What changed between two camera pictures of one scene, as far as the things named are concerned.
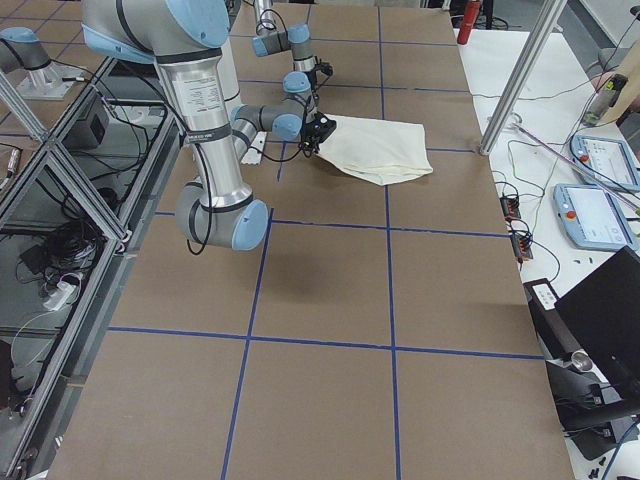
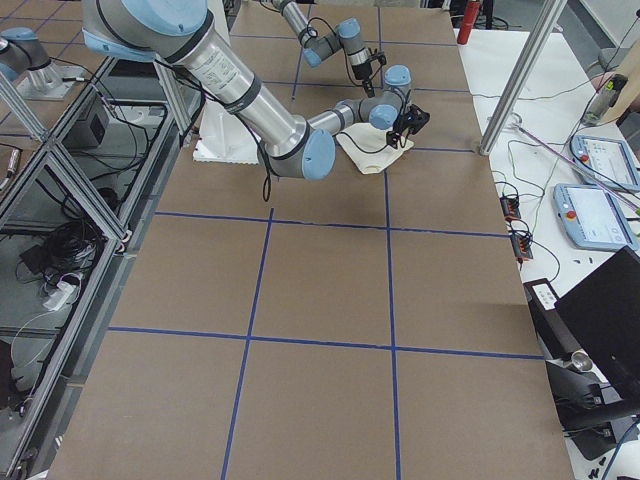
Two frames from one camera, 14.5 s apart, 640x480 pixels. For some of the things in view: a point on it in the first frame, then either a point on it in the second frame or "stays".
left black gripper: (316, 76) -> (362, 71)
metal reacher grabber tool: (585, 169) stays
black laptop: (602, 316) stays
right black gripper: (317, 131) -> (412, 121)
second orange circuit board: (522, 246) stays
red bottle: (469, 18) stays
